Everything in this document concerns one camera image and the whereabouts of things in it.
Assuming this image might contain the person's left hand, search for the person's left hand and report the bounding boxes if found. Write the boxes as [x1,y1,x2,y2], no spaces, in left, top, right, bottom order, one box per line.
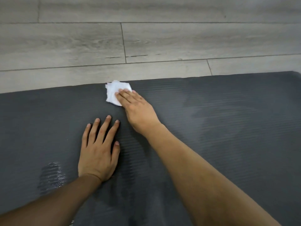
[78,115,121,183]

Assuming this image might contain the person's right hand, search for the person's right hand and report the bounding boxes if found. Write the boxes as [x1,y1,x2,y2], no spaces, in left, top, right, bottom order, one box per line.
[114,89,163,137]

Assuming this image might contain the white wipe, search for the white wipe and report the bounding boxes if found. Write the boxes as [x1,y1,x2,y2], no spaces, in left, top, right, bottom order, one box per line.
[105,80,133,107]

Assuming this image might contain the dark grey yoga mat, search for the dark grey yoga mat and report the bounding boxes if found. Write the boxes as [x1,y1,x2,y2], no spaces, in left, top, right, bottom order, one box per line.
[0,71,301,226]

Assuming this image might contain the person's left forearm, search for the person's left forearm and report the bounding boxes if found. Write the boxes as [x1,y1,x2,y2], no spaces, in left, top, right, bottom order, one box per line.
[0,174,102,226]

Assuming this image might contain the person's right forearm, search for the person's right forearm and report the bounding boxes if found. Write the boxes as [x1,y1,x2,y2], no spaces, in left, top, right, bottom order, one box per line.
[143,123,283,226]

